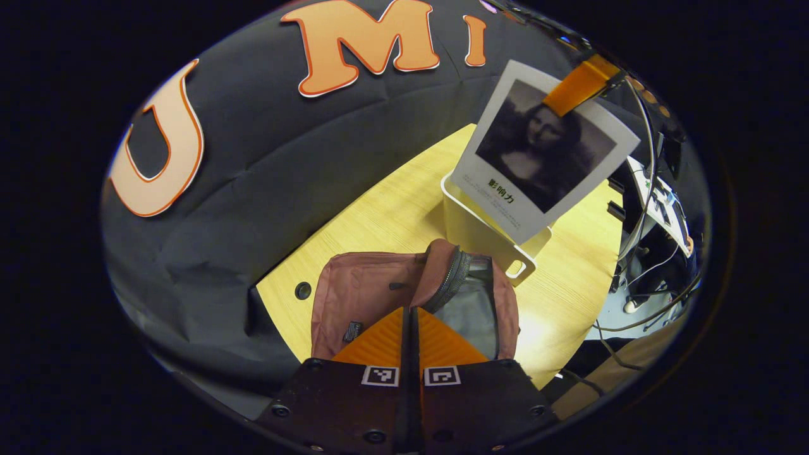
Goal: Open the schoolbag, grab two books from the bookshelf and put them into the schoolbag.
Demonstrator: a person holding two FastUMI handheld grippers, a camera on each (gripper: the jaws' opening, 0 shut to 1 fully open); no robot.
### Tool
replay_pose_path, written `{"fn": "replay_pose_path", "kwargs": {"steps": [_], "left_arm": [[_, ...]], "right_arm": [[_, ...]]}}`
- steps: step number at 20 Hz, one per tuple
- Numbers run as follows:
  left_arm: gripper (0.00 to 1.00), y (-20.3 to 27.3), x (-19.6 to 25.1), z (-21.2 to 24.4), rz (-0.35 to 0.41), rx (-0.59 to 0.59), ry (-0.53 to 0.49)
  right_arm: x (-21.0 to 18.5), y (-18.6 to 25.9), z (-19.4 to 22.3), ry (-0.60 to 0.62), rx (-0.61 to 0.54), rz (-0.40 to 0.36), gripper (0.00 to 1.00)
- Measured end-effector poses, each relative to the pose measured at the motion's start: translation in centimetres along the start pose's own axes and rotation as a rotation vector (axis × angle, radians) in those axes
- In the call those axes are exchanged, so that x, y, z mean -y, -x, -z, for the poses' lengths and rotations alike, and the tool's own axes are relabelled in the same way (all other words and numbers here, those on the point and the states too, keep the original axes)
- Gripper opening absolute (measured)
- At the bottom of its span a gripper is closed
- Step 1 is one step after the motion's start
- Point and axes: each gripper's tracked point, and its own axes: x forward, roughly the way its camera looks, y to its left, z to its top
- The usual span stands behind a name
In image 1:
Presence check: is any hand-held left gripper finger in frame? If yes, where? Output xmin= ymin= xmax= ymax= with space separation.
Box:
xmin=256 ymin=306 xmax=411 ymax=452
xmin=411 ymin=306 xmax=560 ymax=452

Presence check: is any white portrait book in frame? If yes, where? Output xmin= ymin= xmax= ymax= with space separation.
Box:
xmin=450 ymin=60 xmax=641 ymax=245

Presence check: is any maroon schoolbag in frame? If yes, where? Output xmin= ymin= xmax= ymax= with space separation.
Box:
xmin=310 ymin=239 xmax=520 ymax=362

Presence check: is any cream plastic bookshelf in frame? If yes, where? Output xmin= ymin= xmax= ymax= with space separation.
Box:
xmin=441 ymin=171 xmax=552 ymax=288

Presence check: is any white electronics panel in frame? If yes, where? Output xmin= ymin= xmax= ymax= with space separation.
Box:
xmin=626 ymin=158 xmax=695 ymax=257

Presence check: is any black floor cable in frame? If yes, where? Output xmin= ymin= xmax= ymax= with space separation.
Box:
xmin=593 ymin=321 xmax=647 ymax=372

